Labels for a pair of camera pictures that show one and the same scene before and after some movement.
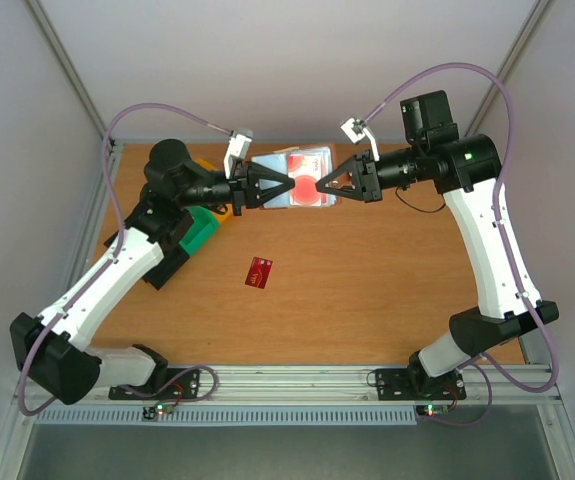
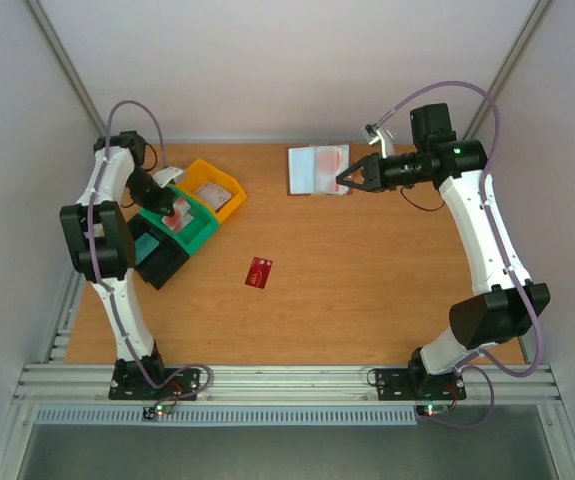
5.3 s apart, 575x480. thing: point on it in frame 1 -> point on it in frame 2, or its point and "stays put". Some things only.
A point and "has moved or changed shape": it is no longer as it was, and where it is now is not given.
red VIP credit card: x=259 y=272 stays put
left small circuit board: x=150 y=412 stays put
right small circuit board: x=430 y=409 stays put
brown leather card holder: x=305 y=166 has moved or changed shape
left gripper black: x=240 y=181 -> x=168 y=197
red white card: x=306 y=170 has moved or changed shape
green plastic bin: x=204 y=227 stays put
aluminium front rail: x=284 y=386 stays put
